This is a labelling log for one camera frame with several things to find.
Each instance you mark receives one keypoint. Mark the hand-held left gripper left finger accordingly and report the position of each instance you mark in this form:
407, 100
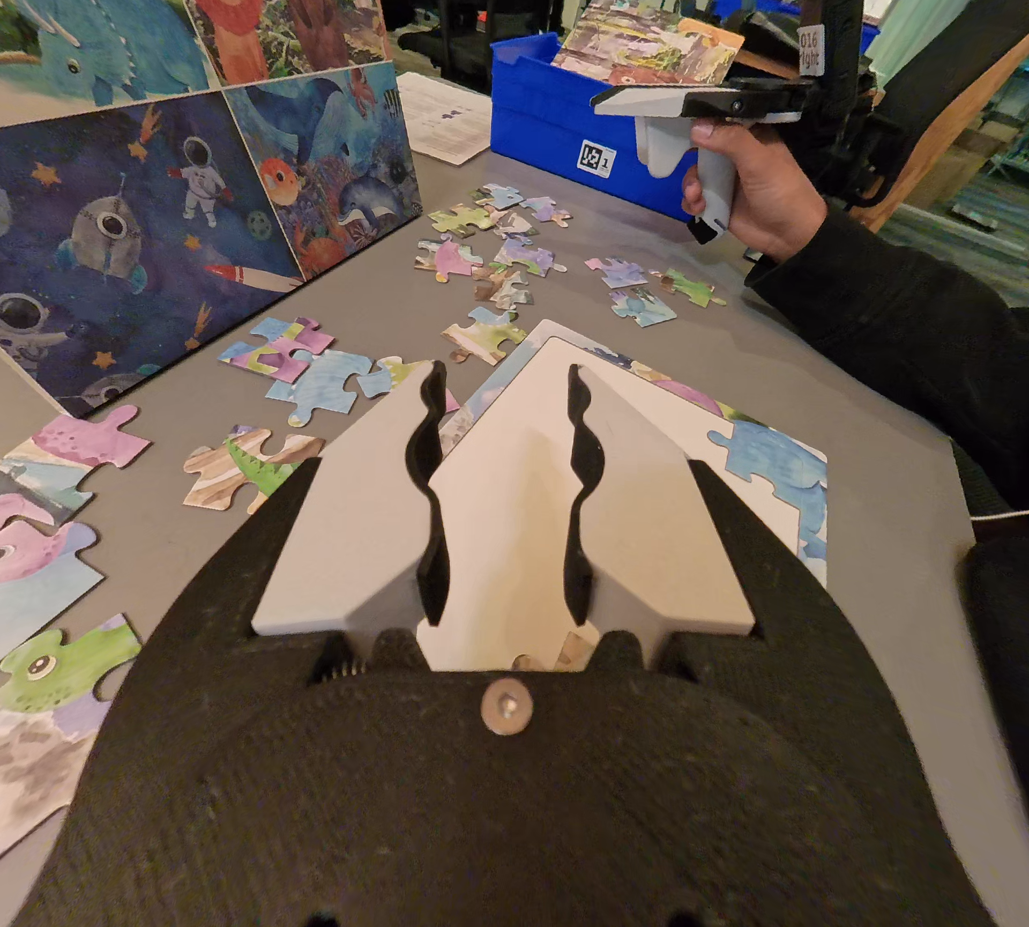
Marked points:
346, 541

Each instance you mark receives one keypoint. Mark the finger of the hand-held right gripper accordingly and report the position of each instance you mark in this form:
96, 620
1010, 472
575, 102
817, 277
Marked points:
643, 103

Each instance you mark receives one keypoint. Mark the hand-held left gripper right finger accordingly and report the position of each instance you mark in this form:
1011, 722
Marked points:
667, 541

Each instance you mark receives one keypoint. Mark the blue triceratops body puzzle piece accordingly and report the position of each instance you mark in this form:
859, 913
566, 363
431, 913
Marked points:
776, 460

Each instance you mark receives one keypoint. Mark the white puzzle tray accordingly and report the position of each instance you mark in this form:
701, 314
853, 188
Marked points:
498, 525

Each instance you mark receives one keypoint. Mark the jigsaw puzzle pieces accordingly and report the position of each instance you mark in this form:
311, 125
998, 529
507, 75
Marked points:
321, 388

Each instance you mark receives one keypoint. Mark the person's right forearm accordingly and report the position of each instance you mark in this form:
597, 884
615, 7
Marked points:
900, 324

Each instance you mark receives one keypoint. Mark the person's right hand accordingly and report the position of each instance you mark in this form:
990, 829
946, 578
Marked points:
776, 195

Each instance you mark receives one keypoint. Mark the forest picture puzzle board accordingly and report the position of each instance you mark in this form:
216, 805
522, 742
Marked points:
643, 46

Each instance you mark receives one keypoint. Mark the blue plastic bin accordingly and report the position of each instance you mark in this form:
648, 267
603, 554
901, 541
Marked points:
547, 123

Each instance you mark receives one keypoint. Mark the laminated instruction sheet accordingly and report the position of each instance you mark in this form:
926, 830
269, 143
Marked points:
442, 115

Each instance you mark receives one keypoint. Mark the animal picture board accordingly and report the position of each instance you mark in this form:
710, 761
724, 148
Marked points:
161, 235

